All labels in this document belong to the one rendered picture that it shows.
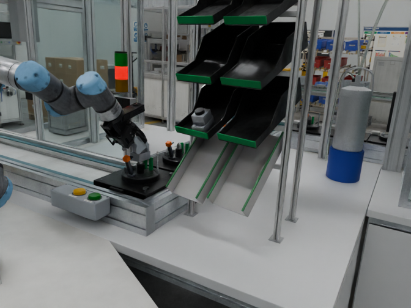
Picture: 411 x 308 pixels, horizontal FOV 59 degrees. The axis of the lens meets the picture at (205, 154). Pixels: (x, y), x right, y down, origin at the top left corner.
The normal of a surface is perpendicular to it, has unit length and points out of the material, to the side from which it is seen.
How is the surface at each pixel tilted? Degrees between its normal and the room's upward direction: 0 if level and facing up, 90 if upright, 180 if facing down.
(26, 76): 58
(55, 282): 1
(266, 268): 0
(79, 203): 90
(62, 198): 90
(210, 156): 45
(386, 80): 90
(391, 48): 90
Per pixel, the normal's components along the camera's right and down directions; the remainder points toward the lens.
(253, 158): -0.42, -0.54
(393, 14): -0.60, 0.21
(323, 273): 0.04, -0.96
